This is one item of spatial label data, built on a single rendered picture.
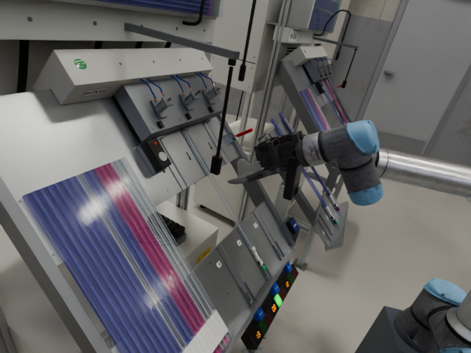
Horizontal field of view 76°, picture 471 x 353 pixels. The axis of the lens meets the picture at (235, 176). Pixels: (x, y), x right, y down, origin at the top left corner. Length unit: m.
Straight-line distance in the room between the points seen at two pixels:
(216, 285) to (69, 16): 0.68
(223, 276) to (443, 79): 4.40
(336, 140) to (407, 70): 4.07
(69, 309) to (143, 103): 0.47
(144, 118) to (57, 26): 0.24
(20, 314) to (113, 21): 0.79
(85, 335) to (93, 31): 0.60
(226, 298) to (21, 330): 0.53
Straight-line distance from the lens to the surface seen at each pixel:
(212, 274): 0.82
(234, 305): 0.86
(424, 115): 4.95
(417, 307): 1.23
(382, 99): 4.71
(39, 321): 1.03
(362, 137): 0.66
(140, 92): 0.80
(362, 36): 4.55
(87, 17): 0.76
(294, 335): 1.80
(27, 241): 0.62
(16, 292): 1.11
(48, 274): 0.62
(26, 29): 0.70
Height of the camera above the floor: 1.42
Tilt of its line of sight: 29 degrees down
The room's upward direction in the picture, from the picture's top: 11 degrees clockwise
